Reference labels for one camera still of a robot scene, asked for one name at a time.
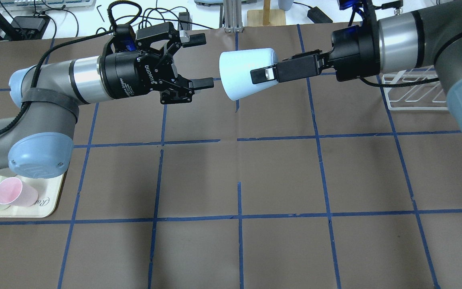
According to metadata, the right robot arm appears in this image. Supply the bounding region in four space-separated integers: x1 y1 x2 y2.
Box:
246 0 462 131

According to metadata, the white wire cup rack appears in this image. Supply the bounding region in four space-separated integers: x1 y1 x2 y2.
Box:
380 66 448 110

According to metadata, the black power adapter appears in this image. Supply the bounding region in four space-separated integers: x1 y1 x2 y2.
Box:
307 7 333 23

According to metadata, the aluminium frame post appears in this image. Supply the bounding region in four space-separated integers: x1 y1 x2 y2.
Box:
223 0 243 33

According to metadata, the light blue ikea cup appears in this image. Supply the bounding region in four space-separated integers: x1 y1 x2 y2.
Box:
219 48 278 101

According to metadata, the pink cup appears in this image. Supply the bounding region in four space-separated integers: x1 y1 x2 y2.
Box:
0 177 39 207

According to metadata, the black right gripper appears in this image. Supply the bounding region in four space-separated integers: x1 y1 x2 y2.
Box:
250 24 380 84

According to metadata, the black allen key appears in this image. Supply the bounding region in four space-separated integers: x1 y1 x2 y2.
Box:
96 5 105 22

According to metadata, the wooden stand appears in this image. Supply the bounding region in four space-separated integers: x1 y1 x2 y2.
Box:
246 0 286 27

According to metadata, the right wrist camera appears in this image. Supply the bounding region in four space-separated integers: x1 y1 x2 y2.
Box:
337 0 404 26

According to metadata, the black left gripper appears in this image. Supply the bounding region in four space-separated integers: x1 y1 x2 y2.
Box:
99 22 214 105

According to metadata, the blue mug on desk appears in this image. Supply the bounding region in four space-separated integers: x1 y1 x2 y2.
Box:
278 0 294 12

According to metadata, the cream plastic tray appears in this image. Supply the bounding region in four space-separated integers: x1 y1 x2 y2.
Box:
0 174 66 218

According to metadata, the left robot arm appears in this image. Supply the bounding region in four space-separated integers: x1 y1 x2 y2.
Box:
0 22 213 179

